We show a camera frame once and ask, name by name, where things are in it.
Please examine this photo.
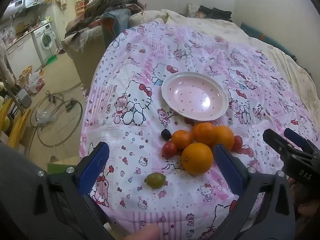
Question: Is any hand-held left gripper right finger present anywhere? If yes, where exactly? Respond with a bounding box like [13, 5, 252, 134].
[212, 144, 297, 240]

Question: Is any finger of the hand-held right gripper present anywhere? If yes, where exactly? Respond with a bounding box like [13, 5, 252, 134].
[284, 128, 317, 155]
[263, 129, 300, 160]

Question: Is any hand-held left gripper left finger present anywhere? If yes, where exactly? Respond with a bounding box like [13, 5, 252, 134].
[17, 142, 117, 240]

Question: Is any red cherry tomato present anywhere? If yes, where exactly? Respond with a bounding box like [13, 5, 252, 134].
[161, 142, 178, 158]
[231, 135, 243, 152]

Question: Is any large orange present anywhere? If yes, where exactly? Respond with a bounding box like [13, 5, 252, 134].
[181, 142, 214, 175]

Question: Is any small orange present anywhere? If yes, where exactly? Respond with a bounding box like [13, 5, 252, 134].
[171, 129, 193, 150]
[212, 125, 235, 150]
[192, 122, 217, 145]

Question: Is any green cherry tomato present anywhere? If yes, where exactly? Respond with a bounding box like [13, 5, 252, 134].
[144, 172, 167, 189]

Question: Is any dark grape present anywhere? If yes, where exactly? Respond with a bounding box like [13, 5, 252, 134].
[160, 128, 172, 141]

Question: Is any pink speckled plate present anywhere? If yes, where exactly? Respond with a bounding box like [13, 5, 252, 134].
[161, 71, 229, 120]

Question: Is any person's right hand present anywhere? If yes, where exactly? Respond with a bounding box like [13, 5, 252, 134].
[287, 177, 317, 217]

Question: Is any person's left hand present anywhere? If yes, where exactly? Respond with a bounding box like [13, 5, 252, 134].
[124, 224, 160, 240]

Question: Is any pink cartoon printed blanket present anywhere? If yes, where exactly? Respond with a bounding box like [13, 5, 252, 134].
[79, 20, 319, 240]

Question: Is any clear plastic bag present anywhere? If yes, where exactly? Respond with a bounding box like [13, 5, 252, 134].
[36, 109, 54, 125]

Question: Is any grey box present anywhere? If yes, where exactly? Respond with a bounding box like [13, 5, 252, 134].
[16, 89, 32, 108]

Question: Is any teal mattress edge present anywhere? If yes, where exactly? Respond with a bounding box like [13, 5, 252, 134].
[240, 22, 298, 60]

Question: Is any white plastic bag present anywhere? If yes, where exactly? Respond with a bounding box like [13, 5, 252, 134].
[28, 71, 46, 94]

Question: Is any beige sofa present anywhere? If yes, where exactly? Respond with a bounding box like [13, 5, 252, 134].
[62, 27, 105, 83]

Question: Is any kitchen cabinet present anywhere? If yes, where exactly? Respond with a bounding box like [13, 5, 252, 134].
[5, 34, 42, 80]

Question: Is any white washing machine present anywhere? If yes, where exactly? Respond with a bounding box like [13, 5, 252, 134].
[31, 22, 57, 67]

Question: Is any dark clothes bundle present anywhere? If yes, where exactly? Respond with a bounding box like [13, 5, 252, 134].
[199, 5, 233, 22]

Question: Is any teal cushion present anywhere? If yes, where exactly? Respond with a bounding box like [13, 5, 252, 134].
[101, 9, 132, 45]

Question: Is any orange drawer shelf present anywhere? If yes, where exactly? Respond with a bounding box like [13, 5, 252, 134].
[75, 1, 87, 18]

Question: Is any pile of dark clothes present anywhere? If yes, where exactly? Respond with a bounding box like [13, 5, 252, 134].
[64, 0, 148, 53]

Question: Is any coiled hose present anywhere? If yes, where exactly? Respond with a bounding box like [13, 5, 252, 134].
[30, 90, 84, 147]

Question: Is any yellow wooden frame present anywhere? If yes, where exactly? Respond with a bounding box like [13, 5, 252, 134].
[0, 97, 32, 148]

